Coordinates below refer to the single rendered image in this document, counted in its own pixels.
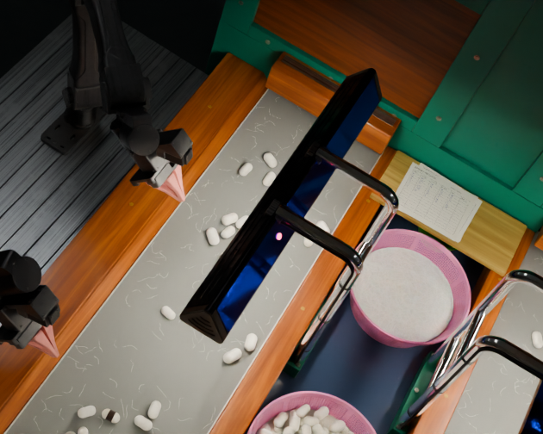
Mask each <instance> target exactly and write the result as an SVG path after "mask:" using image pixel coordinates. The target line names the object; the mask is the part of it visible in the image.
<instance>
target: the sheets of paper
mask: <svg viewBox="0 0 543 434"><path fill-rule="evenodd" d="M396 195H397V198H398V200H399V208H398V210H400V211H402V212H404V213H405V214H408V215H409V216H411V217H413V218H415V219H417V220H418V221H420V222H422V223H423V224H425V225H427V226H429V227H431V228H433V229H434V230H435V231H437V232H439V233H441V234H443V235H445V236H446V237H448V238H449V239H451V240H453V241H456V242H460V240H461V239H462V236H463V234H464V233H465V230H466V228H467V227H468V226H469V224H470V223H471V220H472V218H473V217H474V215H475V213H476V212H477V210H478V209H479V207H480V205H481V203H482V201H481V200H479V199H478V197H477V196H475V195H473V194H471V193H469V192H468V191H466V190H464V189H462V188H460V187H459V186H458V185H456V184H455V183H453V182H451V181H449V180H448V179H446V178H445V177H443V176H442V175H440V174H439V173H437V172H436V171H434V170H432V169H430V168H429V167H427V166H426V165H425V164H423V163H420V165H418V164H415V163H414V162H413V163H412V165H411V166H410V167H409V170H408V172H407V173H406V175H405V177H404V179H403V180H402V182H401V184H400V186H399V187H398V189H397V191H396Z"/></svg>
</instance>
